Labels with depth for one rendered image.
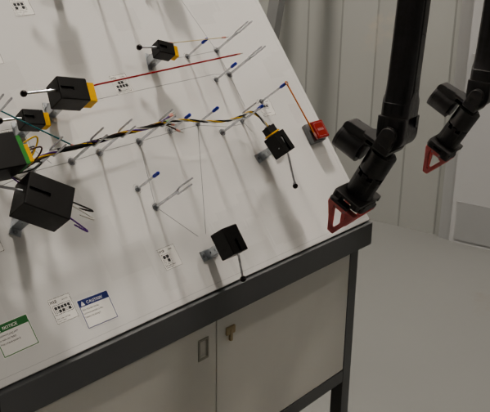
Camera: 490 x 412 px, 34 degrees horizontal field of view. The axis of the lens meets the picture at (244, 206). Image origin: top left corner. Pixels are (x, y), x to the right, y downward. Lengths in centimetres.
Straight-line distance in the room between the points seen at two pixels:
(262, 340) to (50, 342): 67
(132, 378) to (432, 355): 189
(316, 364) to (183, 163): 75
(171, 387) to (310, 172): 70
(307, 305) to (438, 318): 161
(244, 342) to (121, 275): 45
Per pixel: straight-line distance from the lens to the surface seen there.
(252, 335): 199
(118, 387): 170
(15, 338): 150
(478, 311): 382
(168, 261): 172
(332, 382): 239
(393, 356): 334
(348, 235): 214
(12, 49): 177
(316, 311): 219
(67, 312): 156
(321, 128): 220
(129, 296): 164
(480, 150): 441
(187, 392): 187
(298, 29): 483
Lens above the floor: 162
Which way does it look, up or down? 19 degrees down
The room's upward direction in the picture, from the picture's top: 1 degrees clockwise
